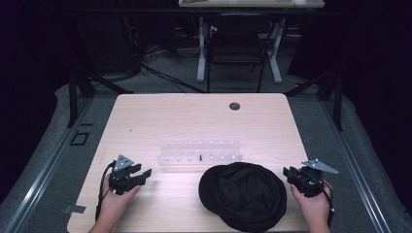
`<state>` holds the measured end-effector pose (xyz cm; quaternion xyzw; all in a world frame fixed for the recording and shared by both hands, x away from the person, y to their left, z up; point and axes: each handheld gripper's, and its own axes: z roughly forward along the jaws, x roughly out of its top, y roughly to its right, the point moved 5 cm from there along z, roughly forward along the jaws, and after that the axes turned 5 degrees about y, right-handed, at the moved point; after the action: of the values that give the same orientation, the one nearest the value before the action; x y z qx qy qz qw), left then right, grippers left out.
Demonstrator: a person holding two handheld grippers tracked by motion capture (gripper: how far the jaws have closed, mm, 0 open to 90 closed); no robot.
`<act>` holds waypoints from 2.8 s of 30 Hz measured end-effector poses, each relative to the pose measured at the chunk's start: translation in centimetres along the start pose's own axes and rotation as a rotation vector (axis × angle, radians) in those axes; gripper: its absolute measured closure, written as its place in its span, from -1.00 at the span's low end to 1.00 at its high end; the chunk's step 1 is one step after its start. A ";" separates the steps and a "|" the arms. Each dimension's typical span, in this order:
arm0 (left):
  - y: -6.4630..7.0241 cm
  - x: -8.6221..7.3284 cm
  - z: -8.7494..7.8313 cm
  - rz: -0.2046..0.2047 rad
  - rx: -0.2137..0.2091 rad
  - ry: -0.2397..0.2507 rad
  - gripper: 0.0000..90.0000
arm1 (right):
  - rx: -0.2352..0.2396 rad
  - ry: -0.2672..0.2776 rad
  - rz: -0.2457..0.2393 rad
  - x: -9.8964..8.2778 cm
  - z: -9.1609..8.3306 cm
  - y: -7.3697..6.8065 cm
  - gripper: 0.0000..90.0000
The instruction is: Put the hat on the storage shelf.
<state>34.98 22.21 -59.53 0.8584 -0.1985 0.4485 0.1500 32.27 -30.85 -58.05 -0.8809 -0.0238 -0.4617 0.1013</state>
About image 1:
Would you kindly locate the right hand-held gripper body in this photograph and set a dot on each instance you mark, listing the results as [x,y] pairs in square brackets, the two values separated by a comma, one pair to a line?
[311,181]

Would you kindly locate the person's right hand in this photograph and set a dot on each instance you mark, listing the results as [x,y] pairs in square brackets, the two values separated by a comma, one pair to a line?
[312,207]

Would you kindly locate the grey tape strip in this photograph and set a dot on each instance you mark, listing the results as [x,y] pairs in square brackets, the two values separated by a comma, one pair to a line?
[74,209]

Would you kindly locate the aluminium floor rail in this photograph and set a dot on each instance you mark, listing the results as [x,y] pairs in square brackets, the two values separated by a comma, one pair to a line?
[353,168]
[48,165]

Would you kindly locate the dark round table grommet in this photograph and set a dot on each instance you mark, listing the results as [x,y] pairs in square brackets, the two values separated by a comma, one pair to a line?
[234,106]

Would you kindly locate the clear acrylic rack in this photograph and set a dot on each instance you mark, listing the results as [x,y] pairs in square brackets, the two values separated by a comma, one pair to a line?
[200,154]

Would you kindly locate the white-legged desk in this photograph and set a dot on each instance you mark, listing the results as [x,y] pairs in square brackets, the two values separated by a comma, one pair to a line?
[259,3]

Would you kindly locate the person's left hand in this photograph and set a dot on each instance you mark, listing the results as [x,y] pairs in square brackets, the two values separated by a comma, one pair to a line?
[116,200]

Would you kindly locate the black chair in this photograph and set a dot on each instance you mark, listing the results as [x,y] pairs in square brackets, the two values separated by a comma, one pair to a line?
[235,45]

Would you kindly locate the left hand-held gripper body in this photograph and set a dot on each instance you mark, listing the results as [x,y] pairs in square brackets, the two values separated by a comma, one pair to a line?
[120,179]

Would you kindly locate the black hat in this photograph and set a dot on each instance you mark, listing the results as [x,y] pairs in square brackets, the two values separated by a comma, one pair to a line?
[243,197]

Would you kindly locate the black metal stand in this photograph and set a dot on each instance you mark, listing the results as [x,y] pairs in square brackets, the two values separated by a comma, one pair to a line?
[81,84]
[333,93]

